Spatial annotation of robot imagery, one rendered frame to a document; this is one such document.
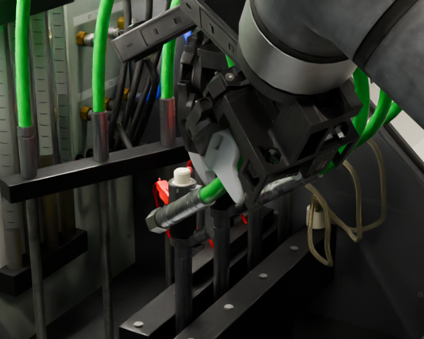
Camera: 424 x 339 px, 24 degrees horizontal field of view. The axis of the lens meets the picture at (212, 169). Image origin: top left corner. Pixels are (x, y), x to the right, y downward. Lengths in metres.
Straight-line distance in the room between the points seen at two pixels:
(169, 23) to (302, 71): 0.37
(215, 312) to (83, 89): 0.38
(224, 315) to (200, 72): 0.29
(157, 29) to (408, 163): 0.43
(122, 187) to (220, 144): 0.71
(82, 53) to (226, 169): 0.58
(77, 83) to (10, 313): 0.30
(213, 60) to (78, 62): 0.42
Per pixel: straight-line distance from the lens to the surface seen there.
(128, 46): 0.94
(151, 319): 1.05
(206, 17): 0.66
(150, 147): 1.17
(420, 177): 1.22
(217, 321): 1.04
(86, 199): 1.34
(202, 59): 0.88
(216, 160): 0.73
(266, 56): 0.55
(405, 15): 0.47
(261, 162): 0.62
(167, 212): 0.85
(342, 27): 0.48
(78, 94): 1.28
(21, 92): 1.06
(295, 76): 0.55
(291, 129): 0.60
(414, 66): 0.47
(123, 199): 1.42
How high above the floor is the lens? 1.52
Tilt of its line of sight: 23 degrees down
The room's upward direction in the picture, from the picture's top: straight up
